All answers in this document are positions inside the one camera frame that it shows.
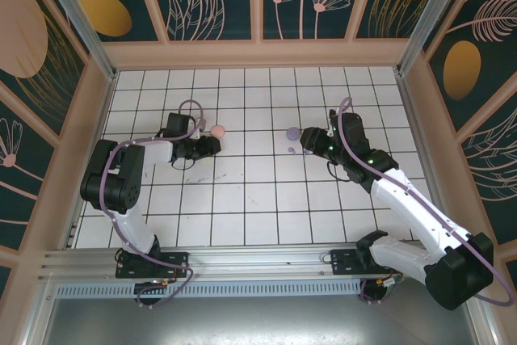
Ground green circuit board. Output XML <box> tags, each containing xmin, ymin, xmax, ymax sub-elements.
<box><xmin>379</xmin><ymin>275</ymin><xmax>405</xmax><ymax>289</ymax></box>

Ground grey metal sheet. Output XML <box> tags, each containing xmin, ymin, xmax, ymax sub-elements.
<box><xmin>40</xmin><ymin>295</ymin><xmax>496</xmax><ymax>345</ymax></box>

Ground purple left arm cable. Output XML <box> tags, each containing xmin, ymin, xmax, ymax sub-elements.
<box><xmin>99</xmin><ymin>99</ymin><xmax>205</xmax><ymax>309</ymax></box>

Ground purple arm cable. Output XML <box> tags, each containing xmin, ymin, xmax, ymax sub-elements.
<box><xmin>99</xmin><ymin>99</ymin><xmax>205</xmax><ymax>309</ymax></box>
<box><xmin>338</xmin><ymin>96</ymin><xmax>515</xmax><ymax>308</ymax></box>

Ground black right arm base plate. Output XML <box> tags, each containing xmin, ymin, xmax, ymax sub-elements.
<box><xmin>329</xmin><ymin>247</ymin><xmax>405</xmax><ymax>276</ymax></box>

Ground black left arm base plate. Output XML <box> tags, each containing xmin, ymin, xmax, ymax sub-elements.
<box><xmin>115</xmin><ymin>250</ymin><xmax>191</xmax><ymax>280</ymax></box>

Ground aluminium mounting rail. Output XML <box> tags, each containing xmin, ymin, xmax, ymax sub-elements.
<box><xmin>38</xmin><ymin>242</ymin><xmax>481</xmax><ymax>283</ymax></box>

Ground slotted grey cable duct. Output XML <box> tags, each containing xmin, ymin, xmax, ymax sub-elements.
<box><xmin>52</xmin><ymin>281</ymin><xmax>364</xmax><ymax>298</ymax></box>

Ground aluminium corner post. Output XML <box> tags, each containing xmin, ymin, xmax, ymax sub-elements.
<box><xmin>31</xmin><ymin>0</ymin><xmax>119</xmax><ymax>82</ymax></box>
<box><xmin>397</xmin><ymin>0</ymin><xmax>485</xmax><ymax>76</ymax></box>

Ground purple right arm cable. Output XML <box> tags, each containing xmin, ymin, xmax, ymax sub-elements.
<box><xmin>338</xmin><ymin>96</ymin><xmax>515</xmax><ymax>308</ymax></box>

